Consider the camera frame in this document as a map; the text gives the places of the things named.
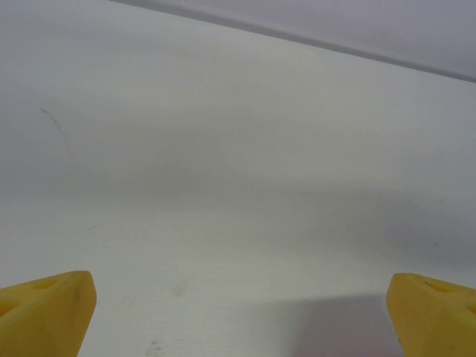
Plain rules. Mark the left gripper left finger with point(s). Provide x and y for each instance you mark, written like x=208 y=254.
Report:
x=41 y=320

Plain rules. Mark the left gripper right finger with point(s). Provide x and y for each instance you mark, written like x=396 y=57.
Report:
x=435 y=320

